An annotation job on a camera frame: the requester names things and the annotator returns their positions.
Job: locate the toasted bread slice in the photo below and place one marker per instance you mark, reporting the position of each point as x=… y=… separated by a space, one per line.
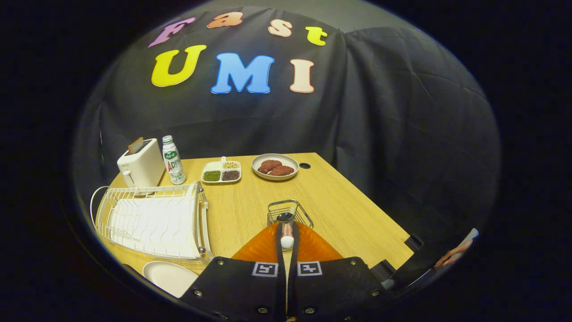
x=135 y=146

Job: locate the brown meat patty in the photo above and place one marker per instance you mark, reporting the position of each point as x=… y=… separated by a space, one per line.
x=268 y=165
x=283 y=171

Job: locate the white toaster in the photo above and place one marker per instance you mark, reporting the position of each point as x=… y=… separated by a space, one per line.
x=143 y=167

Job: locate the white green-label drink bottle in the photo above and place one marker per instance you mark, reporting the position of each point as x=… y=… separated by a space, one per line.
x=174 y=163

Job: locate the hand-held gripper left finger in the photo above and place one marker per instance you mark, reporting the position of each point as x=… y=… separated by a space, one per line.
x=280 y=286

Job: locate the pile of yellow beans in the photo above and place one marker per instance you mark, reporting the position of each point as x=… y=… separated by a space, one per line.
x=231 y=165

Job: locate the pile of dark beans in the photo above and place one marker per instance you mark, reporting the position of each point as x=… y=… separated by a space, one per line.
x=230 y=175

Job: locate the beige round plate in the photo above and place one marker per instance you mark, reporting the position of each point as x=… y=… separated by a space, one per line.
x=170 y=277

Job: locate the white divided tray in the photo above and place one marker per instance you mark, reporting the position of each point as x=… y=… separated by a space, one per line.
x=221 y=170

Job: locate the black table edge clamp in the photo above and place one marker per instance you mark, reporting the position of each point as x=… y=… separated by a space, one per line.
x=414 y=243
x=383 y=270

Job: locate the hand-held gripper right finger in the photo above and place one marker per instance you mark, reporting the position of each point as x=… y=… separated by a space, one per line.
x=292 y=286

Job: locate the beige plate with patties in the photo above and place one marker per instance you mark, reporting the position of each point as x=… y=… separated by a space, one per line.
x=290 y=161

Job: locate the pile of green beans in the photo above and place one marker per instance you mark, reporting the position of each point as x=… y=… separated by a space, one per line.
x=212 y=175

